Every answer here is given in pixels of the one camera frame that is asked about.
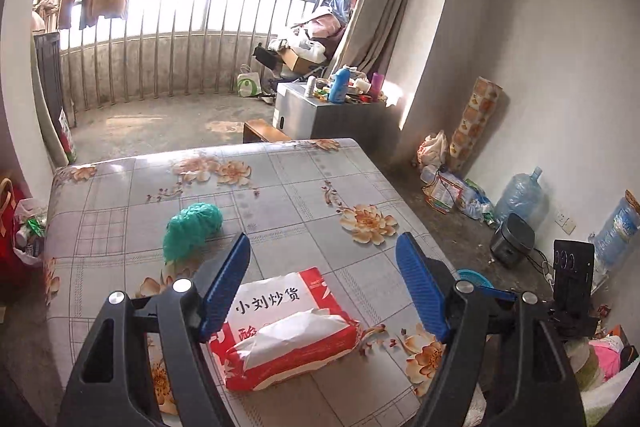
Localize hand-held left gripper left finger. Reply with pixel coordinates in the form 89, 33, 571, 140
57, 232, 252, 427

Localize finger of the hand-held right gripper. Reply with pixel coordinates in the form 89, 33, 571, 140
475, 285, 522, 304

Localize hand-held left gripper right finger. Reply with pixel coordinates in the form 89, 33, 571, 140
395, 232, 586, 427

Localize blue plastic basket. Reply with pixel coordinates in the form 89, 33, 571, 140
455, 269, 493, 290

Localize red white tissue pack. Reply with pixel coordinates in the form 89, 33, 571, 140
209, 267, 363, 393

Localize grey rice cooker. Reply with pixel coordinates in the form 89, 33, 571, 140
489, 213, 536, 269

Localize blue water jug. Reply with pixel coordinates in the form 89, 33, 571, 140
494, 167, 547, 233
589, 189, 640, 273

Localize green plastic bag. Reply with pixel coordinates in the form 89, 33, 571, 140
162, 202, 223, 264

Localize pile of plastic packets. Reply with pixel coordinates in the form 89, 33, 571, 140
422, 169, 498, 228

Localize pink cloth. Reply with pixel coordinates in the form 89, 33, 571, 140
587, 337, 626, 383

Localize floral tablecloth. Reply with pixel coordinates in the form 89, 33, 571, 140
42, 138, 481, 427

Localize white plastic bag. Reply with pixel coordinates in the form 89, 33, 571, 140
417, 130, 448, 168

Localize wooden stool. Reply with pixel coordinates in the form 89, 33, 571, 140
243, 119, 292, 144

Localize rolled patterned mat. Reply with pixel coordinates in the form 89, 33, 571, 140
450, 77, 503, 172

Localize green white shopping bag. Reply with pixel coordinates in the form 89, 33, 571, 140
236, 64, 262, 98

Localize clear plastic bag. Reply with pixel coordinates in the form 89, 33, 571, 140
14, 199, 48, 265

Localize blue detergent bottle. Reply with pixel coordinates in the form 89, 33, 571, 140
328, 67, 351, 104

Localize red bag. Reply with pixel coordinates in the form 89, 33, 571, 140
0, 179, 26, 268

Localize open cardboard box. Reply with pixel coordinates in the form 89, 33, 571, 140
280, 44, 328, 74

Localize white plastic jug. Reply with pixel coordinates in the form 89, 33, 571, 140
299, 39, 327, 60

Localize metal balcony railing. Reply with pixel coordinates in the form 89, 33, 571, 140
60, 0, 321, 110

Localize dark leaning board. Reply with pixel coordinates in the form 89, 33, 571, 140
32, 32, 76, 128

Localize black power cable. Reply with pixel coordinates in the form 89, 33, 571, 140
530, 247, 556, 283

